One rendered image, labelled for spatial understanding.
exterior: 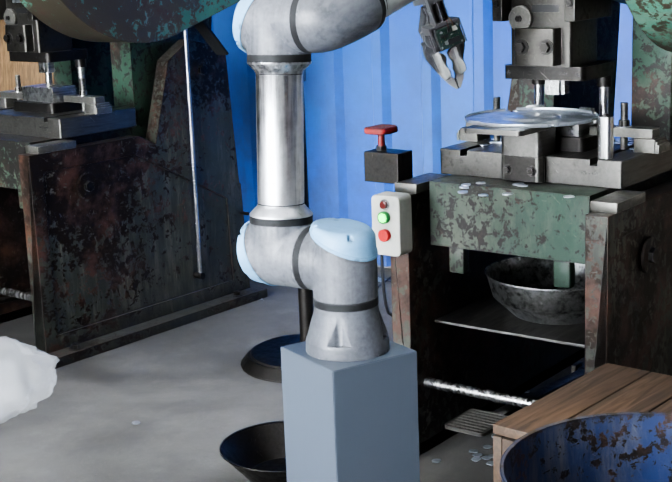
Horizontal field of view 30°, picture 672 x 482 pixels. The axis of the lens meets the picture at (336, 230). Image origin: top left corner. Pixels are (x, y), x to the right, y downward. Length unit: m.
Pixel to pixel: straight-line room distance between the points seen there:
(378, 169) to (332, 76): 1.78
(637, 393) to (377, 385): 0.48
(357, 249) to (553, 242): 0.62
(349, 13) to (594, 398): 0.81
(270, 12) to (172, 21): 1.55
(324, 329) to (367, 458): 0.24
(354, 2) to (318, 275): 0.48
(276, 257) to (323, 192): 2.51
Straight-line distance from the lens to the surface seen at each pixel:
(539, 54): 2.77
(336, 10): 2.17
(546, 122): 2.71
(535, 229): 2.69
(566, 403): 2.29
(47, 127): 3.84
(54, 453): 3.14
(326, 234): 2.18
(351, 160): 4.64
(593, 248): 2.57
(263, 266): 2.27
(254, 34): 2.23
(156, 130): 4.00
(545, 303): 2.82
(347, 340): 2.20
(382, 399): 2.24
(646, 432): 1.90
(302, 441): 2.31
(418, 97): 4.44
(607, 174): 2.69
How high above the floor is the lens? 1.15
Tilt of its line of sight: 12 degrees down
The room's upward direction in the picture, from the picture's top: 2 degrees counter-clockwise
